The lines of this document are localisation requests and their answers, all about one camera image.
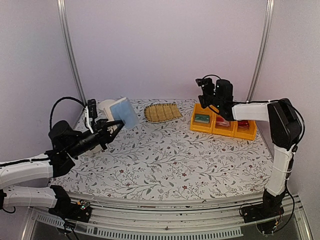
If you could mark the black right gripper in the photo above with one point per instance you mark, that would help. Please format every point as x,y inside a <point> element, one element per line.
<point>206,100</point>

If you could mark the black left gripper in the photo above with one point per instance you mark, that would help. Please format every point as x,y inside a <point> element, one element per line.
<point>102,132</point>

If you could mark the red cards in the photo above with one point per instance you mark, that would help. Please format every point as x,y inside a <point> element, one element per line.
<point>244,124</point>

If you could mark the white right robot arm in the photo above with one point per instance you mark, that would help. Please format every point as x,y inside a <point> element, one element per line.
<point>286,124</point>

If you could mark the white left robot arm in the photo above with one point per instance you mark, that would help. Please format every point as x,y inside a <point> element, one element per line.
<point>68,145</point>

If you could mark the green item in bin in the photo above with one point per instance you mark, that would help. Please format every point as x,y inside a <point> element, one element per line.
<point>202,118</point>

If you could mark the small white bowl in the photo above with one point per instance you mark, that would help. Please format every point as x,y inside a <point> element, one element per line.
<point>106,104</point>

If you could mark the yellow bin left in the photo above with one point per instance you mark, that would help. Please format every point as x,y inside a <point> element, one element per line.
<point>199,127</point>

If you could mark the yellow bin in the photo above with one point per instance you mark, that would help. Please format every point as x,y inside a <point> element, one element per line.
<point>223,127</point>
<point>246,129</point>
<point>199,127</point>

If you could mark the pink red item in bin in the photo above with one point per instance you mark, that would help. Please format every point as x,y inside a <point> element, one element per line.
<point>220,121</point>

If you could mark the cream ceramic mug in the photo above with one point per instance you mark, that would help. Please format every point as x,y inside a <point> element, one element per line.
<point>96,149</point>

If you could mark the yellow bin middle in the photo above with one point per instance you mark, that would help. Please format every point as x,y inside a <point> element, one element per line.
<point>223,127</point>

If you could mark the woven bamboo tray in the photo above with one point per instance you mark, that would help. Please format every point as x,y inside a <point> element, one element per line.
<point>162,112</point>

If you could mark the yellow bin right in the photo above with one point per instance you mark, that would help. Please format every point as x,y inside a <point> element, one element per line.
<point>246,129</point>

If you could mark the floral patterned table mat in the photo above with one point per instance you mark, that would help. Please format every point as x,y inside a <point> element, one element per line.
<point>167,161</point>

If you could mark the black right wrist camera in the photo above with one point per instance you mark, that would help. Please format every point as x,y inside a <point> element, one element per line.
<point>206,84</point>

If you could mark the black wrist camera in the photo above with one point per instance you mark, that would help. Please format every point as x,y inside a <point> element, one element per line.
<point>90,114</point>
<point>206,84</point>

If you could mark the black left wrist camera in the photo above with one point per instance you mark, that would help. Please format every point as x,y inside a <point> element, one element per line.
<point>90,114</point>

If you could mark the aluminium frame post right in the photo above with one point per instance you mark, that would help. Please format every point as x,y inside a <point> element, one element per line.
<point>262,48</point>

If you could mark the aluminium frame post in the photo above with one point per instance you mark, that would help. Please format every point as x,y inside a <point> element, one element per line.
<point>61,8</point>
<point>262,48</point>

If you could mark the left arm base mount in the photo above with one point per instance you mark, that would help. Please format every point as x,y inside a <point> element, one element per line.
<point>64,208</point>

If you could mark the aluminium front rail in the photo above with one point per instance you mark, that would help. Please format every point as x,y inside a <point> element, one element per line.
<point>200,219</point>

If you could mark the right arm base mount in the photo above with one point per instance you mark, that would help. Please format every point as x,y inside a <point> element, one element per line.
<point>271,206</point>

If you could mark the aluminium frame post left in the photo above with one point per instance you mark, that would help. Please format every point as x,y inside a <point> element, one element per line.
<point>61,8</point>

